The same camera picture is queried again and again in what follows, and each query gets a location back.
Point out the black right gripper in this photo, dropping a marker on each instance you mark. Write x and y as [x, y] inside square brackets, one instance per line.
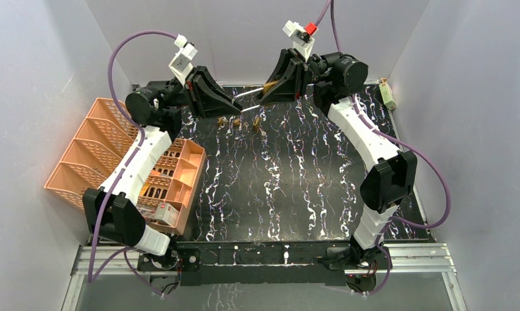
[290, 87]

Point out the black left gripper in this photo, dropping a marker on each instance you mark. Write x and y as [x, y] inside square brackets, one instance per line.
[191, 90]

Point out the large brass padlock shackle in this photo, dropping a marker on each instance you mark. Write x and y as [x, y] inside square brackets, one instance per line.
[255, 95]

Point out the brass padlock with key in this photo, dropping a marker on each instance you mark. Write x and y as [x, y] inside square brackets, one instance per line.
[222, 121]
[237, 123]

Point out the small brass padlock shackle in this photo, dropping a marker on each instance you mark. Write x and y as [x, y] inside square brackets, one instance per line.
[257, 126]

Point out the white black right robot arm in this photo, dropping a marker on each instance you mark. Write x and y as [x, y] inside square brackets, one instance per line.
[336, 79]

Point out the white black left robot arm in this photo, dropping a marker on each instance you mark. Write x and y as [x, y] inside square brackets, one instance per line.
[110, 209]

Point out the green white box in corner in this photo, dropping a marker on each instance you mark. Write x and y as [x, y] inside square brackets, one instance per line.
[387, 94]

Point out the orange plastic desk organizer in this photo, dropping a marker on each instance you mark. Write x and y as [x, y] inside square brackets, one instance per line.
[99, 145]

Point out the white red small box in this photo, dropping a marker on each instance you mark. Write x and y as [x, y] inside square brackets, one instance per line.
[166, 214]

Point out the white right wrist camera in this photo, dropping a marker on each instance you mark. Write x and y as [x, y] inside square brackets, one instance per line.
[302, 37]

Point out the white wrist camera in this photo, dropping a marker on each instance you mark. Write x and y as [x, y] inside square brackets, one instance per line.
[302, 37]
[181, 64]

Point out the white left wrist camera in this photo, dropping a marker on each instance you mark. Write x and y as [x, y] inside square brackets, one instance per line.
[181, 64]

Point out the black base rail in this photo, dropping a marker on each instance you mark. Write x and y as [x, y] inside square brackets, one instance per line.
[332, 262]

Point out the aluminium frame profile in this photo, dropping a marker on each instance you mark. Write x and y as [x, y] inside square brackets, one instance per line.
[423, 277]

